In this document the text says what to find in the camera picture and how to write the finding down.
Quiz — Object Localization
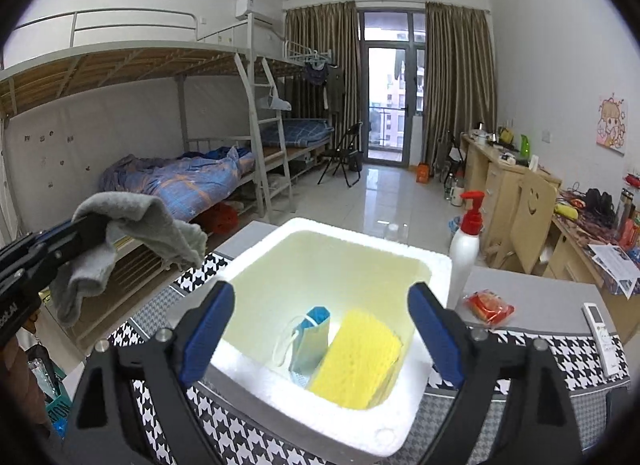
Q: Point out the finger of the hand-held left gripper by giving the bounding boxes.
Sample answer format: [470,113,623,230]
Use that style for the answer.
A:
[22,215,121,278]
[0,228,78,258]

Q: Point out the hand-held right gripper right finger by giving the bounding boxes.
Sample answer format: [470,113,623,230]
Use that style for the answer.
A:
[407,281,583,465]

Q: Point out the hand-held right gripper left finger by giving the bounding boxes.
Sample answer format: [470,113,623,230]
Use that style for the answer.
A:
[62,281,236,465]

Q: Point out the grey sock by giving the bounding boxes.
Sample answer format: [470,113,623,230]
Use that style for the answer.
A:
[48,191,207,328]

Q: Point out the yellow sponge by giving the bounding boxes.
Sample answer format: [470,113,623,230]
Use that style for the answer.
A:
[305,308,403,411]

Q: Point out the blue face mask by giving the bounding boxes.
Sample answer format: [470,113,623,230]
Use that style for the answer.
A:
[272,306,332,388]

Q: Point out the white foam box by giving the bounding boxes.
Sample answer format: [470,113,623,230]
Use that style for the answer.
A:
[165,218,453,456]

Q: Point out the person's left hand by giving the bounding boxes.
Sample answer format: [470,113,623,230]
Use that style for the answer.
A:
[2,342,51,433]

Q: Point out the red snack packet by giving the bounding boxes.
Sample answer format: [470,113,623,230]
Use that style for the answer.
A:
[462,290,516,328]

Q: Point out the white pump bottle red cap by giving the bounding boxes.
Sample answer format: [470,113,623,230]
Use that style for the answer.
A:
[447,191,486,308]

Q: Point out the red bag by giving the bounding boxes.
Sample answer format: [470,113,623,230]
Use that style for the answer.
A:
[205,202,239,235]

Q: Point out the houndstooth table mat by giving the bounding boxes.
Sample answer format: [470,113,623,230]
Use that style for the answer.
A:
[100,250,633,465]

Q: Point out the wooden desk with colourful mat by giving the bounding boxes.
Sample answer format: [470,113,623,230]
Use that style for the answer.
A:
[540,190,640,326]

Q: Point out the wooden chair with smiley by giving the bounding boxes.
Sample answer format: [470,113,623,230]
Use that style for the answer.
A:
[492,168,558,273]

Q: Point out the white remote control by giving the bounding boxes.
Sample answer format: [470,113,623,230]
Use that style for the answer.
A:
[581,302,623,378]

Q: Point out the white metal bunk bed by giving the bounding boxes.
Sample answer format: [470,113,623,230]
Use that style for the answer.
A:
[0,8,293,346]
[247,12,346,186]

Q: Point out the colourful desk mat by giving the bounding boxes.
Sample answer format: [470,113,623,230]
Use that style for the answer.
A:
[555,190,640,296]

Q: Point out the black smartphone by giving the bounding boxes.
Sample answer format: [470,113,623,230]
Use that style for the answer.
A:
[605,385,632,428]

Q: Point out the printed paper sheets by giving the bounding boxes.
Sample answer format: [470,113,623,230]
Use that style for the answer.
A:
[587,242,640,296]

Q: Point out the black folding chair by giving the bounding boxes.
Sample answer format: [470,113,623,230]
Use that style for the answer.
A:
[316,121,365,189]

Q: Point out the black bag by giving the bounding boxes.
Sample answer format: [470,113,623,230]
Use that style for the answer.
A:
[584,188,617,216]

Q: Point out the blue checked mattress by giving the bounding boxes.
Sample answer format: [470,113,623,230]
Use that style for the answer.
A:
[260,118,335,148]

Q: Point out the dark steel thermos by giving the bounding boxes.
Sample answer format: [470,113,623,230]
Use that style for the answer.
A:
[618,188,633,228]

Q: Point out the glass balcony door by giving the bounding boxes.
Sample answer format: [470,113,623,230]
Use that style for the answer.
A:
[357,8,428,166]

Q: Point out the brown curtain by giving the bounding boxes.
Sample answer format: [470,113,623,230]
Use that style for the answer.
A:
[425,1,498,166]
[284,1,368,151]

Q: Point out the dark hanging clothes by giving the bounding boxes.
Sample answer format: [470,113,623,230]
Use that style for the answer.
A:
[300,62,346,111]

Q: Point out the white air conditioner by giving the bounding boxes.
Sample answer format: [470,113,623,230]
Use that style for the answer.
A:
[235,0,281,26]

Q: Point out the grey padded wall board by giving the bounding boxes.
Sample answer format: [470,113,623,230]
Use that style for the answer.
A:
[5,95,186,226]

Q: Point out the cartoon wall poster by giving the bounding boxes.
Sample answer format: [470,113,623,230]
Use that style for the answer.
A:
[596,94,628,155]

